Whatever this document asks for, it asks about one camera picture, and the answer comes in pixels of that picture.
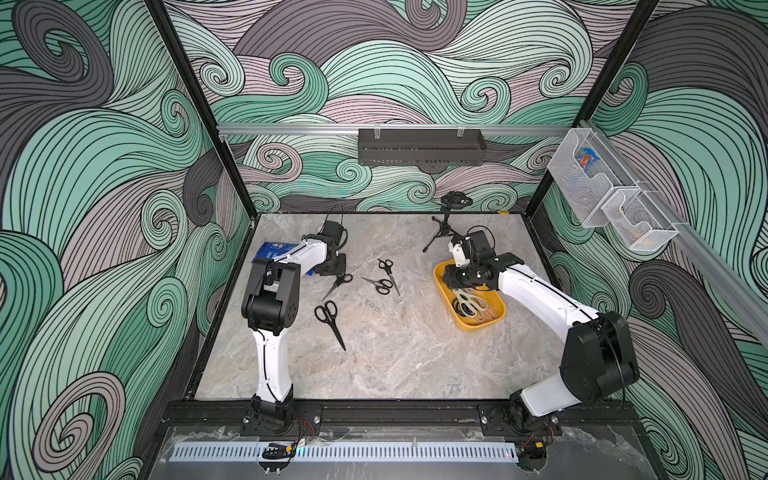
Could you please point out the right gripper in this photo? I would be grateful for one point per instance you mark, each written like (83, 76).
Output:
(455, 277)

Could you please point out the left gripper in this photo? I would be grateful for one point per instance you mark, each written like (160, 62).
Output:
(340, 270)

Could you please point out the yellow storage box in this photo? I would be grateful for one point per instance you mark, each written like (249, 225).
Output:
(467, 324)

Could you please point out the cream kitchen scissors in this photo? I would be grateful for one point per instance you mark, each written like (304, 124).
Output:
(467, 298)

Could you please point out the small black scissors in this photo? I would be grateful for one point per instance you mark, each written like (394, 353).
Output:
(382, 286)
(339, 281)
(387, 265)

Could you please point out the pink scissors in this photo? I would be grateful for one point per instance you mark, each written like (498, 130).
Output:
(485, 311)

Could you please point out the large black scissors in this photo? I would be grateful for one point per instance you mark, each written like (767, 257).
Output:
(327, 313)

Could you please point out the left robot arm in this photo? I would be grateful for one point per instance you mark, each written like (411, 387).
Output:
(270, 306)

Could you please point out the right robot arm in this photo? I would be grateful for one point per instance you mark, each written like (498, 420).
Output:
(598, 357)

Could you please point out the blue snack bag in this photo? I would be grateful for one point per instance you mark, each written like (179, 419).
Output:
(273, 249)

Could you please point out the black mini tripod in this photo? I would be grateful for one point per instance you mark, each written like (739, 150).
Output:
(450, 202)

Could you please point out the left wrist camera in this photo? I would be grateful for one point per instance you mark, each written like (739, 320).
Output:
(334, 233)

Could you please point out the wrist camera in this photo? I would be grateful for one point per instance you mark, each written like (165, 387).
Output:
(470, 248)
(334, 233)

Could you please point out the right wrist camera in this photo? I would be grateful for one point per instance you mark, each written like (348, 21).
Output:
(470, 248)

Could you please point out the black wall shelf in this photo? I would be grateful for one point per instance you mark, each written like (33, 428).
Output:
(428, 148)

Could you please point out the large clear wall bin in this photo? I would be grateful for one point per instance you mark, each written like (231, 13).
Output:
(582, 168)

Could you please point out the aluminium wall rail back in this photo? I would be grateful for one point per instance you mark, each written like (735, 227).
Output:
(331, 129)

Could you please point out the aluminium wall rail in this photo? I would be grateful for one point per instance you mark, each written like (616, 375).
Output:
(742, 300)
(331, 129)

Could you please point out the small clear wall bin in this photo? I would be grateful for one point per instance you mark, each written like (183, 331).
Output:
(637, 220)

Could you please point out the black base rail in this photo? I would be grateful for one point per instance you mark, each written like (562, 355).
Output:
(493, 417)

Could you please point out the white slotted cable duct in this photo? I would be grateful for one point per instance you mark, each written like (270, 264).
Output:
(330, 452)

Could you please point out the aluminium wall rail right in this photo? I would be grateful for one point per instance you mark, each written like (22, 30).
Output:
(742, 300)

